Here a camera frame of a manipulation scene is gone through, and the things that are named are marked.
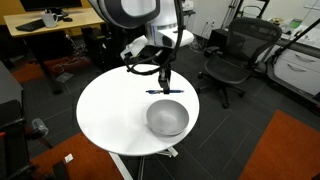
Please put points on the black computer mouse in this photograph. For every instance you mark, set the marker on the black computer mouse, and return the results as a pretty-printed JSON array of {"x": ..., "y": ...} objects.
[{"x": 67, "y": 19}]

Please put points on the blue ballpoint pen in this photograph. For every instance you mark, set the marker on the blue ballpoint pen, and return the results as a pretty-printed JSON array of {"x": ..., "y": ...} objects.
[{"x": 176, "y": 91}]

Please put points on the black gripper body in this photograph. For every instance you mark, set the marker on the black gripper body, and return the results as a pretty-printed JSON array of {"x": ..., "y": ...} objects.
[{"x": 165, "y": 72}]

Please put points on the grey floor plate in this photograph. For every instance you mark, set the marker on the grey floor plate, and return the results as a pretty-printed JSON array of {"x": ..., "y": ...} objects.
[{"x": 64, "y": 77}]

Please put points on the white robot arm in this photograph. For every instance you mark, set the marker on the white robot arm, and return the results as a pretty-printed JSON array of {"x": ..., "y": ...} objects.
[{"x": 140, "y": 13}]

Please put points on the white table base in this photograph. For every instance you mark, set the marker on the white table base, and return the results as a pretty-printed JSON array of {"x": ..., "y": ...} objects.
[{"x": 116, "y": 165}]

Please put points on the black slanted pole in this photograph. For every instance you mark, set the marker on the black slanted pole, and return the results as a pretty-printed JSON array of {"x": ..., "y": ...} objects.
[{"x": 293, "y": 40}]

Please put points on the clear plastic cylinder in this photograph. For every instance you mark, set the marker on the clear plastic cylinder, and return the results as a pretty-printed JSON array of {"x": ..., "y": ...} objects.
[{"x": 40, "y": 126}]

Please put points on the orange floor rug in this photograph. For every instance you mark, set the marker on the orange floor rug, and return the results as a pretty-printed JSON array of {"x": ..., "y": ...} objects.
[{"x": 286, "y": 150}]

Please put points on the white drawer cabinet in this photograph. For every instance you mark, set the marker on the white drawer cabinet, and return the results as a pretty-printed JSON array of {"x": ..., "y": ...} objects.
[{"x": 296, "y": 70}]

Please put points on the black mesh office chair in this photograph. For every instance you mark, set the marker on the black mesh office chair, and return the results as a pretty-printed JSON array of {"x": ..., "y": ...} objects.
[{"x": 240, "y": 56}]

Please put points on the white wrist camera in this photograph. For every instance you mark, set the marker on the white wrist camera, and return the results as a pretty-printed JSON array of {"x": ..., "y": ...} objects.
[{"x": 133, "y": 50}]

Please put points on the grey tripod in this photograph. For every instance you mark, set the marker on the grey tripod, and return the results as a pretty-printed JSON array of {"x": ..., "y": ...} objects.
[{"x": 231, "y": 13}]

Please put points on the black monitor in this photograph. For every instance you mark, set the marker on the black monitor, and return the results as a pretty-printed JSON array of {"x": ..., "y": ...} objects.
[{"x": 50, "y": 4}]

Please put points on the black equipment rack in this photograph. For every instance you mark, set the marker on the black equipment rack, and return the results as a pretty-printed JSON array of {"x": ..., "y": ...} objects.
[{"x": 11, "y": 133}]

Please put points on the grey round bowl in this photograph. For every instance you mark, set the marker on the grey round bowl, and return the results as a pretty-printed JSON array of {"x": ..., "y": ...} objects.
[{"x": 167, "y": 116}]

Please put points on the small white card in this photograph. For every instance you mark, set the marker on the small white card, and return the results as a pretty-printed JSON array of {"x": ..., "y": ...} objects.
[{"x": 68, "y": 158}]

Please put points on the black keyboard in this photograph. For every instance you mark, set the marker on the black keyboard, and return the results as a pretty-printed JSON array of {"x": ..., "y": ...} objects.
[{"x": 30, "y": 25}]

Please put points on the brown wooden desk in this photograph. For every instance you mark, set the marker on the brown wooden desk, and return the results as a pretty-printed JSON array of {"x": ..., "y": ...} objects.
[{"x": 90, "y": 160}]

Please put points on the black computer tower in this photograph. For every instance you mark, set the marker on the black computer tower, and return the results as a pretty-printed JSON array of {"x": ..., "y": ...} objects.
[{"x": 95, "y": 50}]

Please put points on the white mug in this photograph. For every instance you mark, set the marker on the white mug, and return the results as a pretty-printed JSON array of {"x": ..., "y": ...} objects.
[{"x": 50, "y": 19}]

